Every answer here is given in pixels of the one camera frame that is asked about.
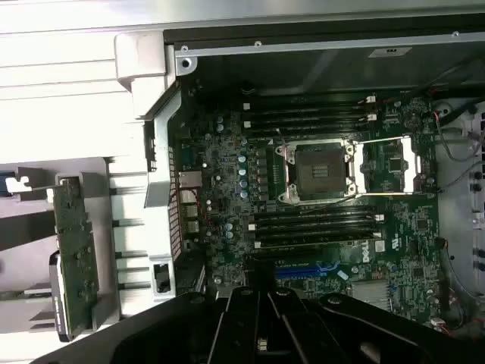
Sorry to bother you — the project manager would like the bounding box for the black and grey PC case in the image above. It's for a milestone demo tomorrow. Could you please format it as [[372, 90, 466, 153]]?
[[113, 28, 485, 337]]

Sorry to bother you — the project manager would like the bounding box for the grey metal disk bay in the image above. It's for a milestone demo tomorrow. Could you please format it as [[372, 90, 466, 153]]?
[[435, 96, 485, 327]]

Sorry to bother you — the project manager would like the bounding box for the silver chipset heatsink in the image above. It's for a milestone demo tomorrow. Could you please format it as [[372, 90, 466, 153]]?
[[352, 282, 392, 316]]

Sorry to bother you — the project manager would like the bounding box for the CPU socket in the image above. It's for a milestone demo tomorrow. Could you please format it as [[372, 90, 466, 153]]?
[[276, 138, 359, 208]]

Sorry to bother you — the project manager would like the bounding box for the blue expansion slot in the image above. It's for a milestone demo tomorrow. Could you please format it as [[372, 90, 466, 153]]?
[[275, 266, 327, 278]]

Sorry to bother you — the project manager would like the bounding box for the grey parts rack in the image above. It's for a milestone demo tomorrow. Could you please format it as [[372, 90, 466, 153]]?
[[0, 157, 122, 334]]

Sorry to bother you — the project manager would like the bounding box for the green motherboard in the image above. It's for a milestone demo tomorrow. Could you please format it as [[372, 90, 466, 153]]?
[[172, 81, 443, 334]]

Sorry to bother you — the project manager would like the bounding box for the black RAM slot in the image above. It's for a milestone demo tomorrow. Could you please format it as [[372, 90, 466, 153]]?
[[249, 221, 383, 231], [252, 212, 383, 223], [242, 97, 378, 108], [244, 124, 380, 136], [255, 238, 382, 249], [253, 230, 383, 240], [242, 115, 380, 126], [242, 107, 378, 116]]

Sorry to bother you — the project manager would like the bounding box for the blue disk caddy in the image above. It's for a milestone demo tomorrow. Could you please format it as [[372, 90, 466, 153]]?
[[0, 170, 17, 198]]

